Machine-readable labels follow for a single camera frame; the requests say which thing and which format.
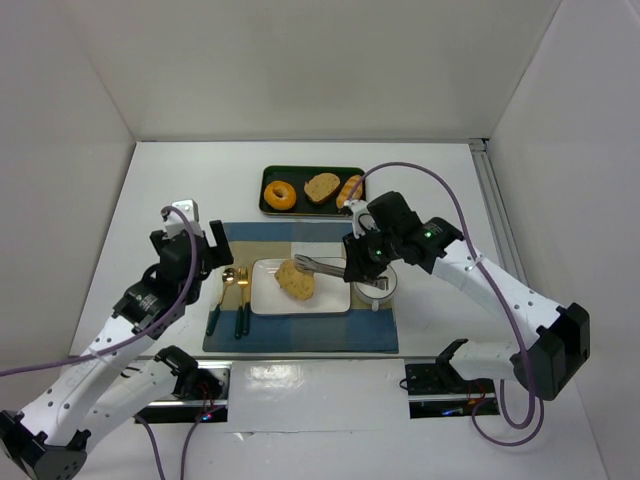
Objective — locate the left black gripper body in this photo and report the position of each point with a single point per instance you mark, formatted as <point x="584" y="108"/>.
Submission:
<point x="201" y="248"/>

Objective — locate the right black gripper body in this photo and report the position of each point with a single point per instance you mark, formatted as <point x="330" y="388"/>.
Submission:
<point x="357" y="257"/>

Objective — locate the metal food tongs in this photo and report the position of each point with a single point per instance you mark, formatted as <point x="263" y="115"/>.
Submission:
<point x="307" y="264"/>

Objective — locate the brown bread slice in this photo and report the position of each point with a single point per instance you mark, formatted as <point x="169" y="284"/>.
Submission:
<point x="322" y="187"/>
<point x="297" y="284"/>

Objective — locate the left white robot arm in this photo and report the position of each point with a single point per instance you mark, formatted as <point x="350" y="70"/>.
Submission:
<point x="51" y="437"/>

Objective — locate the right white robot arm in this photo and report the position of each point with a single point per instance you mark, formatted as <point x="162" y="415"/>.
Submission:
<point x="552" y="342"/>

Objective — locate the golden bread roll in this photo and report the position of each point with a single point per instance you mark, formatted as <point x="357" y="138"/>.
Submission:
<point x="352" y="189"/>

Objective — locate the white rectangular plate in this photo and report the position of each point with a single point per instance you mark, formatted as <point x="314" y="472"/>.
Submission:
<point x="331" y="295"/>

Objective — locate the blue beige checked placemat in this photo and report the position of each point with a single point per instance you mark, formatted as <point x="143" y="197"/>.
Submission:
<point x="359" y="330"/>

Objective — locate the orange bagel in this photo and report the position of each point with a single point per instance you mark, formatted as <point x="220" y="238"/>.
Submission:
<point x="280" y="195"/>

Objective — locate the dark green serving tray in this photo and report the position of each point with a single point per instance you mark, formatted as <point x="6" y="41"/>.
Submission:
<point x="297" y="176"/>

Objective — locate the gold spoon green handle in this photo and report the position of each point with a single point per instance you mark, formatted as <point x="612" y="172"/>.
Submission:
<point x="229" y="278"/>

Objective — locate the gold fork green handle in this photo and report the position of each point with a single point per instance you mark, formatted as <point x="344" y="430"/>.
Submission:
<point x="242" y="282"/>

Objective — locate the white two-handled soup bowl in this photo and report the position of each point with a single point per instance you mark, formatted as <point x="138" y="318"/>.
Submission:
<point x="376" y="297"/>

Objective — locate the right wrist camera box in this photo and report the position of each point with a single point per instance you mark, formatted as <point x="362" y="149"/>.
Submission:
<point x="362" y="220"/>

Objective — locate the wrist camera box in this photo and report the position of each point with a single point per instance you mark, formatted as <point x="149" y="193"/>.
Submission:
<point x="179" y="214"/>
<point x="362" y="220"/>

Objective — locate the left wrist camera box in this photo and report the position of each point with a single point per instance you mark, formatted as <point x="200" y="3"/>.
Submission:
<point x="179" y="214"/>

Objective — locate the gold knife green handle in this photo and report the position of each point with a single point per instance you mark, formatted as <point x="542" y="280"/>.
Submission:
<point x="246" y="311"/>

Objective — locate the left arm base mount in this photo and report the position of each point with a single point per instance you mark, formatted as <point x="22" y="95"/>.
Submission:
<point x="207" y="399"/>

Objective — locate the aluminium rail frame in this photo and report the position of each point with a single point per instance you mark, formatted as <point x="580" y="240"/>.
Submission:
<point x="501" y="229"/>

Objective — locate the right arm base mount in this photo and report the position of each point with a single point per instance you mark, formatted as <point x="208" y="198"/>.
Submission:
<point x="431" y="395"/>

